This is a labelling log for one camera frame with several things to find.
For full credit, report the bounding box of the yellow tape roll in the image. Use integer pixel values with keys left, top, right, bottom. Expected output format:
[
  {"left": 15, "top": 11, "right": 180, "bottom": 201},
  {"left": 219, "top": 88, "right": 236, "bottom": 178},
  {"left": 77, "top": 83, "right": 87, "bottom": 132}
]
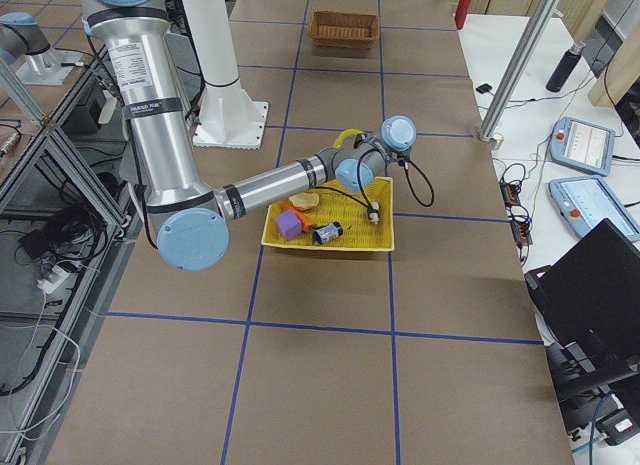
[{"left": 333, "top": 128, "right": 364, "bottom": 148}]

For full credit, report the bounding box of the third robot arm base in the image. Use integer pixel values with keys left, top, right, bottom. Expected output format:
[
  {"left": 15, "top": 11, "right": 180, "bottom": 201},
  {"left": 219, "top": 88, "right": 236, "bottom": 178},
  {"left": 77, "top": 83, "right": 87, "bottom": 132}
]
[{"left": 1, "top": 12, "right": 85, "bottom": 86}]

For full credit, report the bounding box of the yellow plastic basket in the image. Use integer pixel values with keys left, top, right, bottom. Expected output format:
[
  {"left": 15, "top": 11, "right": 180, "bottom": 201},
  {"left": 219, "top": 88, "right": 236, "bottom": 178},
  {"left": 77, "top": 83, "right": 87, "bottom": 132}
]
[{"left": 261, "top": 177, "right": 395, "bottom": 252}]

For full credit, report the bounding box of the brown wicker basket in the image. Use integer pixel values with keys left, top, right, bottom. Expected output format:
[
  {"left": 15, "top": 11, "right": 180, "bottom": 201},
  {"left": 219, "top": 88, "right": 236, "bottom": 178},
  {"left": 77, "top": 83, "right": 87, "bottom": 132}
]
[{"left": 307, "top": 11, "right": 379, "bottom": 50}]

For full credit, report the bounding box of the orange toy carrot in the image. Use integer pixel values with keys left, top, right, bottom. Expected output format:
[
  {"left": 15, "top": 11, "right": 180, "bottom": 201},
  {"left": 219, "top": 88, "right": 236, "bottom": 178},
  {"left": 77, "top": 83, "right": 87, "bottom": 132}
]
[{"left": 281, "top": 201, "right": 314, "bottom": 232}]

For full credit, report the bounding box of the small dark can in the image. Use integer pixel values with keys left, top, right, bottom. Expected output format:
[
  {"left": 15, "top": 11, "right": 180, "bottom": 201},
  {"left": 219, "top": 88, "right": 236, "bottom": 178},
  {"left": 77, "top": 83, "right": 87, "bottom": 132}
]
[{"left": 312, "top": 221, "right": 344, "bottom": 245}]

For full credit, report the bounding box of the toy bread slice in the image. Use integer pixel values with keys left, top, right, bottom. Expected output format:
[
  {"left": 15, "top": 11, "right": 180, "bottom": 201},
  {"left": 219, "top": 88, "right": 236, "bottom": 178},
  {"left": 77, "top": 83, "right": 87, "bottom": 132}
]
[{"left": 288, "top": 192, "right": 320, "bottom": 211}]

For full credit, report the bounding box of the purple cube block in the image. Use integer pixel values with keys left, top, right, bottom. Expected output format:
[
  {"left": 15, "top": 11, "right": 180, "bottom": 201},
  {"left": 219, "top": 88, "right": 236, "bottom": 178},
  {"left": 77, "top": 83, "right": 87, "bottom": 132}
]
[{"left": 275, "top": 210, "right": 303, "bottom": 240}]

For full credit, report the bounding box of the small penguin figure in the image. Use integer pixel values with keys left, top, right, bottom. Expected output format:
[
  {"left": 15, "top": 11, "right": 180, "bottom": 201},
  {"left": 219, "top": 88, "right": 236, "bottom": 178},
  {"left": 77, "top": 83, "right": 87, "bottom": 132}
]
[{"left": 367, "top": 202, "right": 380, "bottom": 224}]

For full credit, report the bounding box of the small black device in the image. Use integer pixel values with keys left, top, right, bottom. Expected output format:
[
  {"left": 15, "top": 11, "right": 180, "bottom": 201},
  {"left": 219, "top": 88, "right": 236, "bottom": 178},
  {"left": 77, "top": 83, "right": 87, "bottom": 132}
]
[{"left": 476, "top": 83, "right": 492, "bottom": 94}]

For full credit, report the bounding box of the red cylinder tube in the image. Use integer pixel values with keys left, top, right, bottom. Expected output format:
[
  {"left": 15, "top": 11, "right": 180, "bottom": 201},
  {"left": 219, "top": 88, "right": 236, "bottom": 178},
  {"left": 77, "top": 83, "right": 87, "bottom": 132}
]
[{"left": 454, "top": 0, "right": 472, "bottom": 30}]

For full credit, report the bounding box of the black laptop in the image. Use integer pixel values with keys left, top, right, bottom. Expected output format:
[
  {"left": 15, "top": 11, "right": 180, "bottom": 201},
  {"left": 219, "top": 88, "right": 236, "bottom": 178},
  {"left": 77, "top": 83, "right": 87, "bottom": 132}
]
[{"left": 525, "top": 219, "right": 639, "bottom": 359}]

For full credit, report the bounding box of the black water bottle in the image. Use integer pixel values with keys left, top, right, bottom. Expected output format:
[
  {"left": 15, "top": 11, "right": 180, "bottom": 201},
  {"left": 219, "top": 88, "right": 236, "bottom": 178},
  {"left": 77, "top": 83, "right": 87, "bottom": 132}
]
[{"left": 545, "top": 41, "right": 586, "bottom": 93}]

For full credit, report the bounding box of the aluminium frame post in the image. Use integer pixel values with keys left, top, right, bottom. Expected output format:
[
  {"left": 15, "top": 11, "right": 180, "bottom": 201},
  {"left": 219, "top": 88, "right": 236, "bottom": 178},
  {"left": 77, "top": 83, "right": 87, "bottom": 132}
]
[{"left": 477, "top": 0, "right": 560, "bottom": 151}]

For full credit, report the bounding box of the orange black cable connector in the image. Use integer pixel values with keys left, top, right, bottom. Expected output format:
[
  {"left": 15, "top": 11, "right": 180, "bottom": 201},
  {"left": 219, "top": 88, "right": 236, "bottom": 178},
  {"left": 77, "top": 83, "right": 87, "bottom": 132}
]
[{"left": 499, "top": 180, "right": 533, "bottom": 248}]

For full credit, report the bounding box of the teach pendant near post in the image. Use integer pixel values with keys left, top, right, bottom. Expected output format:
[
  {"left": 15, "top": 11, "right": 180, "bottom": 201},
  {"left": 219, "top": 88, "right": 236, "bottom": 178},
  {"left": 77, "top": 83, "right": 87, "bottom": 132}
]
[{"left": 549, "top": 116, "right": 616, "bottom": 176}]

